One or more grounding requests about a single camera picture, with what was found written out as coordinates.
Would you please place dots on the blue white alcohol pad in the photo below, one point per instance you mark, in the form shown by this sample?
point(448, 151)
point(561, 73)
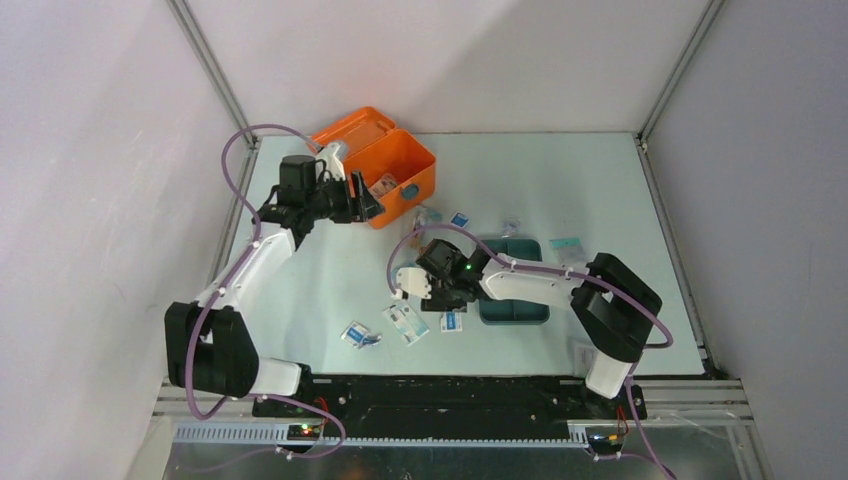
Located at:
point(451, 322)

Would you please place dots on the crumpled blue white sachet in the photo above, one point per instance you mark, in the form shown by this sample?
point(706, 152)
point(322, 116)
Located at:
point(359, 336)

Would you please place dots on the clear bag of swabs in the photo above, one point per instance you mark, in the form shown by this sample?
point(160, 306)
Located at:
point(424, 215)

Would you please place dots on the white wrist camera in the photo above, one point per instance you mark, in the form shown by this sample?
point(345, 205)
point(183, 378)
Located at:
point(334, 154)
point(412, 281)

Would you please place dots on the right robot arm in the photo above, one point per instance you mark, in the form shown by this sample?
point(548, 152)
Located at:
point(617, 310)

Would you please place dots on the small blue white sachet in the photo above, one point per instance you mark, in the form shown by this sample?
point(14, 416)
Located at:
point(459, 219)

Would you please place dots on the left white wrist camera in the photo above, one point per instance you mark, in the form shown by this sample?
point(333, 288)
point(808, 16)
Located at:
point(334, 154)

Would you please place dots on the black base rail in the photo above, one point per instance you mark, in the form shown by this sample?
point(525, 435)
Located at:
point(460, 408)

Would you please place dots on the orange medicine box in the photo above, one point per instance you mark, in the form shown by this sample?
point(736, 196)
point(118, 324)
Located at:
point(377, 148)

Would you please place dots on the clear bag blue print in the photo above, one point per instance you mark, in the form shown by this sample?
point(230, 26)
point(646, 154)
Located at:
point(510, 227)

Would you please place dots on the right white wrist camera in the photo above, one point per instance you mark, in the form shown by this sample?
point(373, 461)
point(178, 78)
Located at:
point(412, 281)

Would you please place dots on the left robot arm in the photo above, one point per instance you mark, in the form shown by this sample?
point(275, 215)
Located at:
point(209, 345)

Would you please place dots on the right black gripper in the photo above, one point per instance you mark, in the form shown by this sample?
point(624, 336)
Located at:
point(436, 304)

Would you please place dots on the long white teal packet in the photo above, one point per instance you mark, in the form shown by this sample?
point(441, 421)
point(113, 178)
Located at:
point(410, 326)

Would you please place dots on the white leaflet near base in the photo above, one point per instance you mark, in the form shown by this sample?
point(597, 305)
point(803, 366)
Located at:
point(584, 356)

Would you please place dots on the teal divided tray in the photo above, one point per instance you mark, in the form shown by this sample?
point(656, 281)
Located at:
point(514, 304)

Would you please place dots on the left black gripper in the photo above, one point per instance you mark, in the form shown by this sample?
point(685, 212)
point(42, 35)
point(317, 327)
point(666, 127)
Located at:
point(362, 207)

